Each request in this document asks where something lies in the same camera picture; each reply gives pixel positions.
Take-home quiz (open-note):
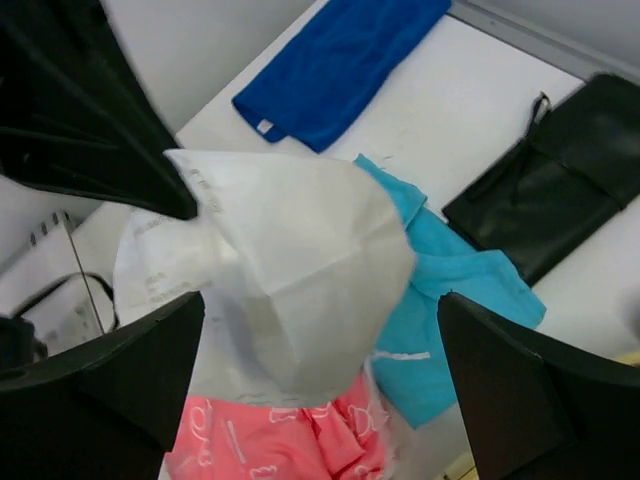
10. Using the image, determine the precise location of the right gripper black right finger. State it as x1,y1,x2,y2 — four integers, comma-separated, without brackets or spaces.
438,293,639,479

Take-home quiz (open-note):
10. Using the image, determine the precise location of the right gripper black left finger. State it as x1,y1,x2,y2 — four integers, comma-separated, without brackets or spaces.
1,292,204,479

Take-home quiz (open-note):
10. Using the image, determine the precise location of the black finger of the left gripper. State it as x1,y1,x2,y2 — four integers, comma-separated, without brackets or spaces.
1,0,198,220

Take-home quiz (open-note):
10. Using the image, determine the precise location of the turquoise t-shirt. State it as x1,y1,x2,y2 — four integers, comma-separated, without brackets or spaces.
352,153,548,431

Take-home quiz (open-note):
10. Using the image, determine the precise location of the pink patterned garment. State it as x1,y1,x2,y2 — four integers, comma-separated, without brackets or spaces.
164,372,393,480

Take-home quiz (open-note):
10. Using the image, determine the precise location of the black pouch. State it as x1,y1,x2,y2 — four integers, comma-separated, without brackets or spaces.
443,73,639,285

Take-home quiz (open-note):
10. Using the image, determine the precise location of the blue towel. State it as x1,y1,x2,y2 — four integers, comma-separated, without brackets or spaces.
232,0,451,153

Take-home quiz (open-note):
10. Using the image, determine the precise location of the white plastic bag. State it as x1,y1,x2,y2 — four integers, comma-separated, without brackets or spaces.
113,149,415,408

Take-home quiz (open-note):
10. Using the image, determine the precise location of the pale yellow suitcase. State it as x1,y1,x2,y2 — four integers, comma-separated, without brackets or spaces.
616,350,640,368

